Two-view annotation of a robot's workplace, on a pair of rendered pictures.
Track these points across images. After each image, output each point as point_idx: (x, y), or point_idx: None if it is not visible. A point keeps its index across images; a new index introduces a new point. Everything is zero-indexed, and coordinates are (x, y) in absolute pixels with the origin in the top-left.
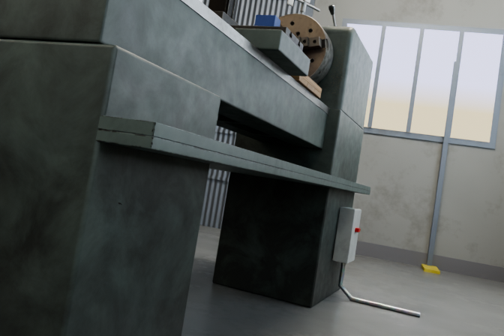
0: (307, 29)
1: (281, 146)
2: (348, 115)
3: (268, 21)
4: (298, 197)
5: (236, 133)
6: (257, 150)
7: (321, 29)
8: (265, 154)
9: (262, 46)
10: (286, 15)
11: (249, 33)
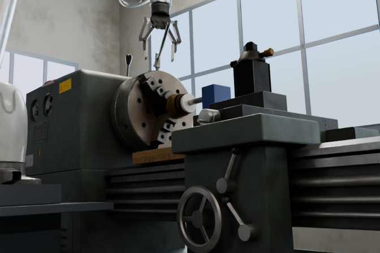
0: (175, 90)
1: (136, 219)
2: None
3: (226, 93)
4: None
5: (80, 213)
6: (111, 230)
7: (186, 91)
8: (120, 233)
9: None
10: (152, 71)
11: (363, 133)
